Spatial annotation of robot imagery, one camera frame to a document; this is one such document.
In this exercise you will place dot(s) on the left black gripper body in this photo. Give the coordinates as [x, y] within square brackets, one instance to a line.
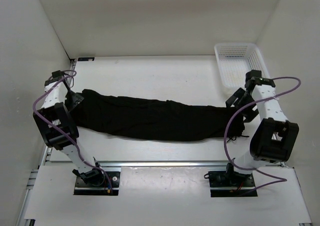
[72, 100]

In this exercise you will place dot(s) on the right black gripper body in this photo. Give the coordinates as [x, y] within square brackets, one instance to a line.
[244, 99]

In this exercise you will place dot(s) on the black trousers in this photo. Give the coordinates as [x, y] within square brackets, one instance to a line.
[154, 120]

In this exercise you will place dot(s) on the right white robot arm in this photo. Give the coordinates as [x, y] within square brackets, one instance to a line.
[274, 139]

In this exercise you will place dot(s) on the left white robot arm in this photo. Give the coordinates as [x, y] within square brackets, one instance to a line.
[52, 115]

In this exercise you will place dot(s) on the white plastic basket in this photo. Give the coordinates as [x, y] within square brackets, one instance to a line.
[234, 60]

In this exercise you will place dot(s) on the dark label sticker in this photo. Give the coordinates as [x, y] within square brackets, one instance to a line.
[86, 59]

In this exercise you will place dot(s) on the aluminium front rail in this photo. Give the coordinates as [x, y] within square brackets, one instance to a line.
[219, 163]

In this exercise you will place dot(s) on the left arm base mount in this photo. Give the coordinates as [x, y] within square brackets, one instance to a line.
[95, 183]

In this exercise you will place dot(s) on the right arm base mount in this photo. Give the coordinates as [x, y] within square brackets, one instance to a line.
[229, 183]

